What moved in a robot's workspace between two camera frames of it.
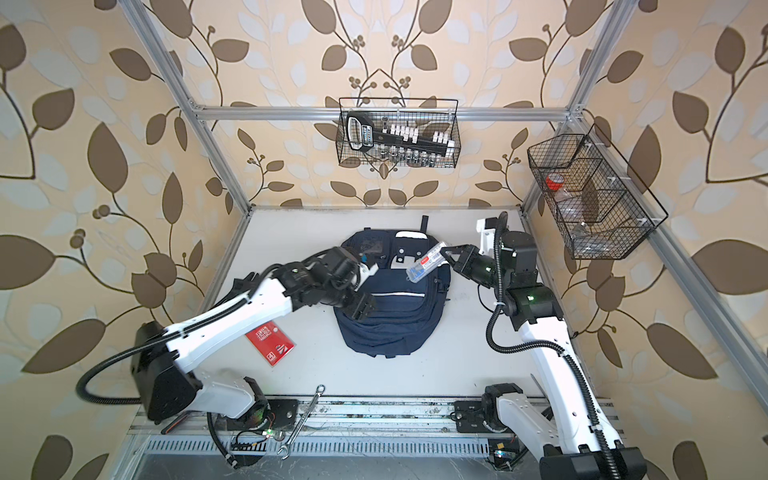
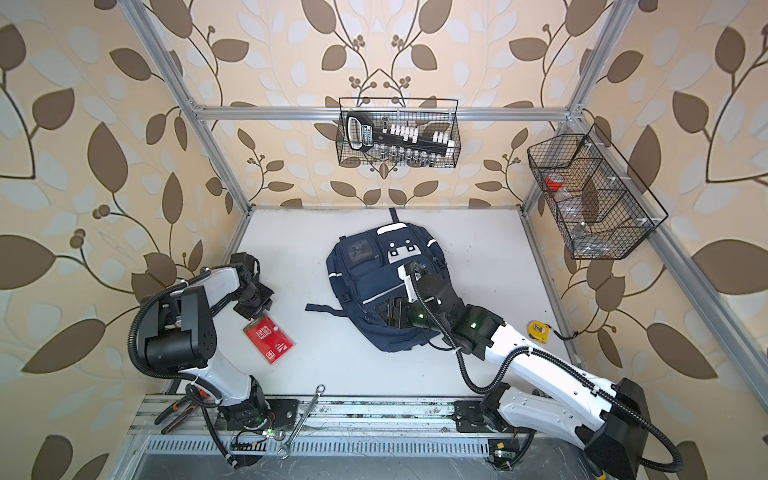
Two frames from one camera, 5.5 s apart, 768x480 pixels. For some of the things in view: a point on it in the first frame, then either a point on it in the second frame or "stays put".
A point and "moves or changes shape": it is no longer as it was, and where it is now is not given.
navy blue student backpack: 407,315 moves or changes shape
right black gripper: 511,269 → 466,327
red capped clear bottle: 555,183 stays put
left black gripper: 360,306 → 250,313
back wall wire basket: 393,132 stays put
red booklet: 273,343 stays put
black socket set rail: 398,142 stays put
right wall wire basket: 602,209 stays put
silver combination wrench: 320,391 stays put
